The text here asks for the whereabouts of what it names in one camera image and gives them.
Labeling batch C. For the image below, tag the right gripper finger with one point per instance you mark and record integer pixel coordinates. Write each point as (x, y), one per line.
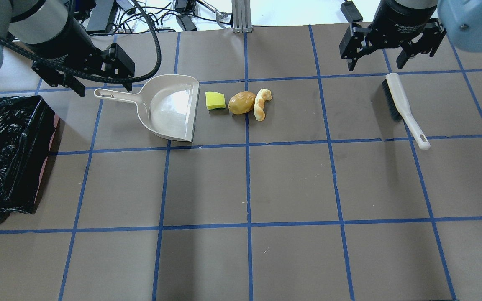
(430, 39)
(355, 44)

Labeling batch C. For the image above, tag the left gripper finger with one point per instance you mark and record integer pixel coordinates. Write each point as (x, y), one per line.
(116, 63)
(55, 78)

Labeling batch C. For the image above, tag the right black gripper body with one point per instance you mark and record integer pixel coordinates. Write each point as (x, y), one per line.
(399, 20)

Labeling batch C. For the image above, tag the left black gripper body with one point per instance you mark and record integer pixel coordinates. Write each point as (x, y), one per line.
(70, 42)

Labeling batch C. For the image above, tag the beige hand brush black bristles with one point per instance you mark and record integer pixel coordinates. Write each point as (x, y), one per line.
(400, 110)

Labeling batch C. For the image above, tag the beige plastic dustpan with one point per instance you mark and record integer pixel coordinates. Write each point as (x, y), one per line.
(166, 105)

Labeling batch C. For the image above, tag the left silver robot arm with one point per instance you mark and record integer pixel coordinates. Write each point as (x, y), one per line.
(51, 30)

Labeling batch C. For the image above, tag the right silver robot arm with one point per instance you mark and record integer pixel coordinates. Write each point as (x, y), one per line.
(462, 20)

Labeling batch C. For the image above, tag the black bag lined bin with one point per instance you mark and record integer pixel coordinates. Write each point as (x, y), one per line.
(27, 127)

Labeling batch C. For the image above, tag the black power adapter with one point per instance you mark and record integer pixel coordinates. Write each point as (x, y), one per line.
(351, 12)

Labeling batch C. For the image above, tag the twisted bread roll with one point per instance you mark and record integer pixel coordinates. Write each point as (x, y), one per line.
(263, 96)

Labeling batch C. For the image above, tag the yellow green sponge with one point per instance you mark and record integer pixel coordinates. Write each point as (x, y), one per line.
(215, 100)

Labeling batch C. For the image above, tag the brown potato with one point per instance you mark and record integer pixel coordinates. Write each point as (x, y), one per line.
(242, 102)

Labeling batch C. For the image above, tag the aluminium frame post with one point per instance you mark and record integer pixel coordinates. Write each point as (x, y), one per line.
(241, 16)

